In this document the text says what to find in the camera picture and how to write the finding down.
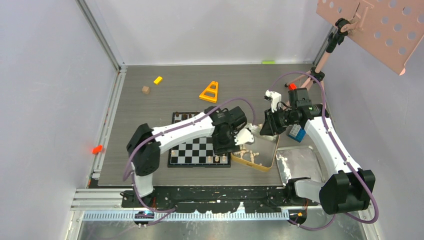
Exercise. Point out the gold tin box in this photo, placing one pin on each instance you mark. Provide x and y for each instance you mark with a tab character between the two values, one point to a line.
260	154

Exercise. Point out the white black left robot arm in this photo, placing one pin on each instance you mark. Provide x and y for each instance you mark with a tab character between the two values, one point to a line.
147	144

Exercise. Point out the red block near stand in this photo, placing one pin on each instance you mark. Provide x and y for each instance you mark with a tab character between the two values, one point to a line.
292	87

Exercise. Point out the pink music stand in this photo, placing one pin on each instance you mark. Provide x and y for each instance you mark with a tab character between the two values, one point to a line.
389	30

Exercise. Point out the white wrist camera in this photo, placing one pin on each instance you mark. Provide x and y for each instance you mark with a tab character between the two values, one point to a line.
247	134
274	98

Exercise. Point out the orange red block left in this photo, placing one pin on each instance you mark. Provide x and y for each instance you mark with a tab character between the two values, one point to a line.
96	150

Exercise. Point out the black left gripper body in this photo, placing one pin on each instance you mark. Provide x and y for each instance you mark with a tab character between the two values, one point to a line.
225	142

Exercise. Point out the silver tin lid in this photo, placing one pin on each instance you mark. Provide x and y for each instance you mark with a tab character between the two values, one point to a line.
297	162

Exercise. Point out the yellow rectangular block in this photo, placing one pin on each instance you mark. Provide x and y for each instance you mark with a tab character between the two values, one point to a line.
158	80

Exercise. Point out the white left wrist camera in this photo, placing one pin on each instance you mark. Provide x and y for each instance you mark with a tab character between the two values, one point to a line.
247	134

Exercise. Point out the orange triangular plastic frame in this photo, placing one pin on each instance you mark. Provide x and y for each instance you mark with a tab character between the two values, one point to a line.
210	93

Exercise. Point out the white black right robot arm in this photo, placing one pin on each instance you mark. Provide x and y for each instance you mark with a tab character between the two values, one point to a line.
349	187

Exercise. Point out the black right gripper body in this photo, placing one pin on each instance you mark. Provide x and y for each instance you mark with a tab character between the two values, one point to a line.
283	119

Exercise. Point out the small wooden cube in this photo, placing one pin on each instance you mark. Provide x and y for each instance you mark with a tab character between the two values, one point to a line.
146	90

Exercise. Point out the green block at wall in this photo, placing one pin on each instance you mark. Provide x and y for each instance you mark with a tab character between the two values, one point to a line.
268	62

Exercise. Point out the black white chess board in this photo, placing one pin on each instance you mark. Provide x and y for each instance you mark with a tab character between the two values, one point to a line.
194	154

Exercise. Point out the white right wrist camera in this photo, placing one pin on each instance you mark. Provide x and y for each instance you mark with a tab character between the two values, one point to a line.
274	98

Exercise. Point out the blue box of bits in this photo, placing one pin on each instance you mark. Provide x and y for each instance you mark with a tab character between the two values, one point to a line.
297	133

